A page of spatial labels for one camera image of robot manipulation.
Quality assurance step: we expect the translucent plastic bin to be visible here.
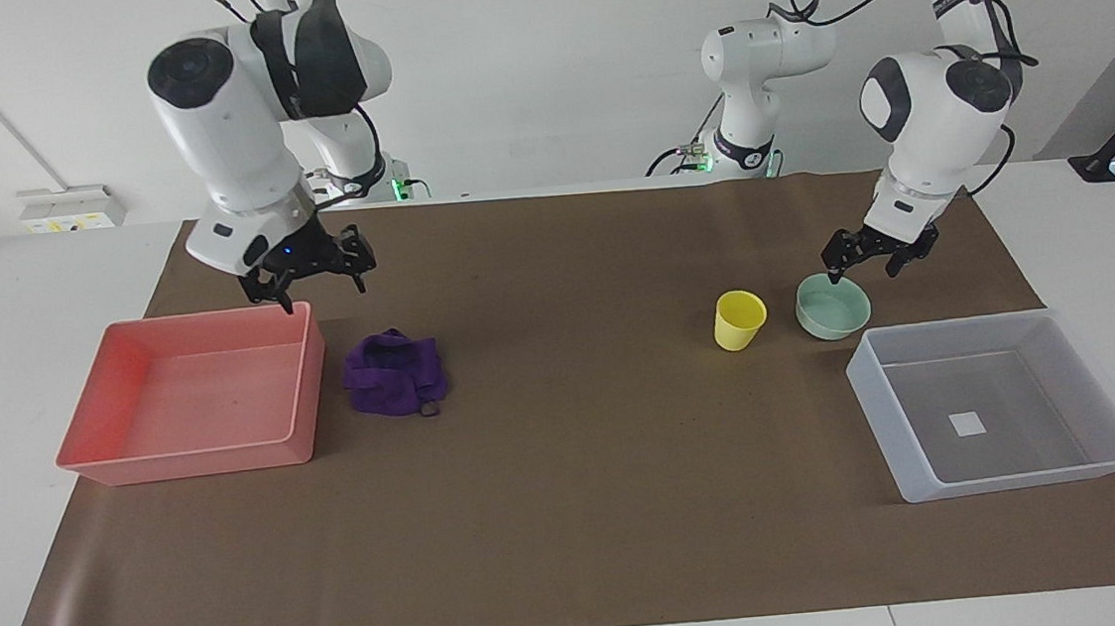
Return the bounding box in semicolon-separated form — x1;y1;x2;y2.
841;302;1115;509

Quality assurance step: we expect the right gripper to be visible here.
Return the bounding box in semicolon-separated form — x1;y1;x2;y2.
234;211;382;319

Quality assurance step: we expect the pink plastic bin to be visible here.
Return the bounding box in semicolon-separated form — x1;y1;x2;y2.
45;300;337;491

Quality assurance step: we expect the purple cloth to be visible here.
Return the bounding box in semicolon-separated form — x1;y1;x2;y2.
338;323;454;425

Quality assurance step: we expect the black cable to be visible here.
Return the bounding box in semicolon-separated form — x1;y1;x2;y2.
639;91;732;179
298;100;388;214
765;0;1051;213

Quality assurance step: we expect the pale green bowl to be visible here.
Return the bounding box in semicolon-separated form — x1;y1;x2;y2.
792;269;876;345

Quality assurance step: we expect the yellow plastic cup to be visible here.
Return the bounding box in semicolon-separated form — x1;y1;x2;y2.
710;288;772;354

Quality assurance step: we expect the white wall socket box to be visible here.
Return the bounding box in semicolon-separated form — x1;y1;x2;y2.
15;182;130;237

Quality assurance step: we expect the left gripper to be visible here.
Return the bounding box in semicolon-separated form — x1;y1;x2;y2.
817;219;944;286

